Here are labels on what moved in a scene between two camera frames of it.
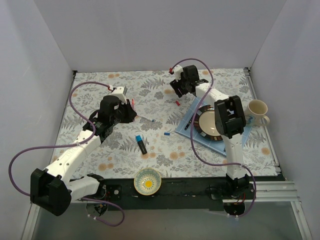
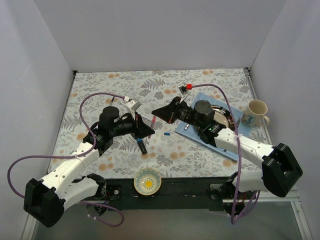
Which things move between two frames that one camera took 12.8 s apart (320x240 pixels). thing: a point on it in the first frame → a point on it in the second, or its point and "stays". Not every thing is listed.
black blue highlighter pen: [141, 144] stays
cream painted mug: [255, 115] stays
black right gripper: [182, 87] → [173, 113]
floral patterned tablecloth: [151, 140] stays
